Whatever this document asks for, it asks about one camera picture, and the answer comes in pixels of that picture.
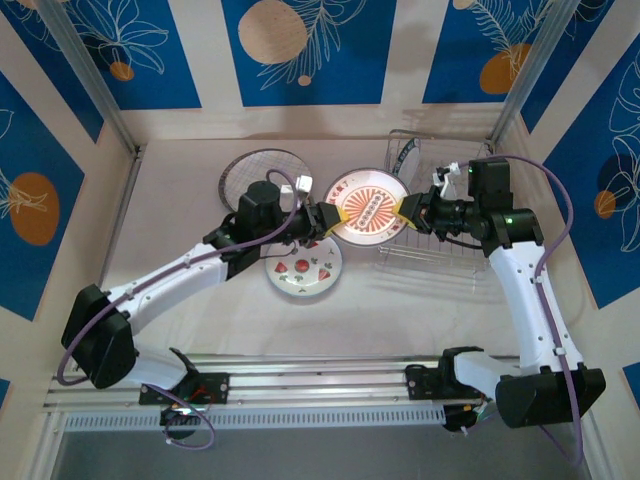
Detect white plate blue grid lines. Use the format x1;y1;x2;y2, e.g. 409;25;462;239
216;148;314;214

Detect white plate red fruit print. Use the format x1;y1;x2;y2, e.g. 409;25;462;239
264;234;345;303

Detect white plate blue lettered rim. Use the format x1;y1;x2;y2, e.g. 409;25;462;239
393;137;422;184

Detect aluminium table edge profile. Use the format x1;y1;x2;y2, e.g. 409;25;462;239
579;419;606;480
97;144;146;289

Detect small black controller box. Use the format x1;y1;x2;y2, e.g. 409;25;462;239
442;402;489;437
159;404;201;441

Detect metal wire dish rack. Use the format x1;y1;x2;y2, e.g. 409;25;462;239
370;127;501;275

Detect thin black right gripper cable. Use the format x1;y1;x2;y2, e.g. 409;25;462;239
433;230;485;247

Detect aluminium mounting rail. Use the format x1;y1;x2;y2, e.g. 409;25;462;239
42;354;521;415

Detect aluminium frame post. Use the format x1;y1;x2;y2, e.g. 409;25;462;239
37;0;147;157
489;0;576;144

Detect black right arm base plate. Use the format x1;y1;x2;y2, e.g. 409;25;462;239
405;363;481;402

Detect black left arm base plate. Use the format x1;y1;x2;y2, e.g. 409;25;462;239
138;372;231;406

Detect white slotted cable duct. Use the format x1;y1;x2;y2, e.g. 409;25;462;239
64;405;447;432

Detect short purple cable loop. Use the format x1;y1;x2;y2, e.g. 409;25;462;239
163;397;217;450

